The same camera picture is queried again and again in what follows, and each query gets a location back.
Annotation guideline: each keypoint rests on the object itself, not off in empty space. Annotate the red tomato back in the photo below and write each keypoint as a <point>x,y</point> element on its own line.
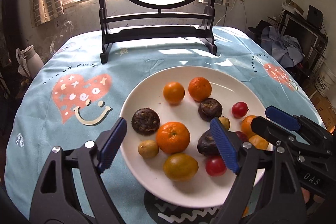
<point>239,110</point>

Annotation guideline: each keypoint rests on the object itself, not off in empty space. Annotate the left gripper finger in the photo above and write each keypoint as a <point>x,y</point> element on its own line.
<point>274,132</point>
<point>310,131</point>

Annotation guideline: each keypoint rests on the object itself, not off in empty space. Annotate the small green-yellow fruit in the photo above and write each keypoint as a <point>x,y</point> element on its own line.
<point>148,149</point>

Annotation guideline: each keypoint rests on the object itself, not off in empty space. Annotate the large orange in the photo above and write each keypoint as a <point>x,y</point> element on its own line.
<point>173,137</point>

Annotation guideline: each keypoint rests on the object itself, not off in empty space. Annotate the small yellow fruit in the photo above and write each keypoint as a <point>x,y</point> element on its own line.
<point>225,122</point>

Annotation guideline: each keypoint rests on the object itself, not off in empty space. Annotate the yellow orange lemon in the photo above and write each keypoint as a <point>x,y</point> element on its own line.
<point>180,167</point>

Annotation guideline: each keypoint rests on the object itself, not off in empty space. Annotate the red tomato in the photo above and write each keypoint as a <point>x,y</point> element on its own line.
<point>239,110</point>
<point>215,166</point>

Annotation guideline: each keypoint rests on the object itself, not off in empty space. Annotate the white kettle jug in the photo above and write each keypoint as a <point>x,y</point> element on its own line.
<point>29,61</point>

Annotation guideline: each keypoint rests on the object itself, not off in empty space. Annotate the person's right hand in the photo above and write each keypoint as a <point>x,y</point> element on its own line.
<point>310,199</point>

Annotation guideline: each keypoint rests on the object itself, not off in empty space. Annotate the dark red plum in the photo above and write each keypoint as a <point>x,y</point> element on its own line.
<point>243,137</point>

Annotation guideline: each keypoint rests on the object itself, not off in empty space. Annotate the white plastic bucket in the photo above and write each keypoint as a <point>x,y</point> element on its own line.
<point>324,80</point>

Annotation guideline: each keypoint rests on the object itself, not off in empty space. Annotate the dark passion fruit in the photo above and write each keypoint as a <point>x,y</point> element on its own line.
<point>145,121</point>
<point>210,108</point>
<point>206,145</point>

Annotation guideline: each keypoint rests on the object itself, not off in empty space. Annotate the pile of blue-grey clothes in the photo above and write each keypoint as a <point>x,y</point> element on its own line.
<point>286,50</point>

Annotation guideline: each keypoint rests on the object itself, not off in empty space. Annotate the white oval plate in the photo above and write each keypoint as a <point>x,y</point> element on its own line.
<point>202,190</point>

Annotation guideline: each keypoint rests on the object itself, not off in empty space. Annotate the black monitor on rack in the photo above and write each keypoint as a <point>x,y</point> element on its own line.
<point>298,29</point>

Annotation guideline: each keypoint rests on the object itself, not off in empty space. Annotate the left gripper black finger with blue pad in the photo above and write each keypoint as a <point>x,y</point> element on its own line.
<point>70,188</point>
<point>280,199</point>

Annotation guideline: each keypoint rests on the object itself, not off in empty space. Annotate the red tomato front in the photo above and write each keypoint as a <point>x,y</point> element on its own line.
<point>215,166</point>

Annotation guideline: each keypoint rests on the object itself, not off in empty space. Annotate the yellow round fruit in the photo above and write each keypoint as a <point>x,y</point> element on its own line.
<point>259,142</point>

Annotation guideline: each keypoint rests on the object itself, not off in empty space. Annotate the mandarin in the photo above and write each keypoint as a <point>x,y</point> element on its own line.
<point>246,126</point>

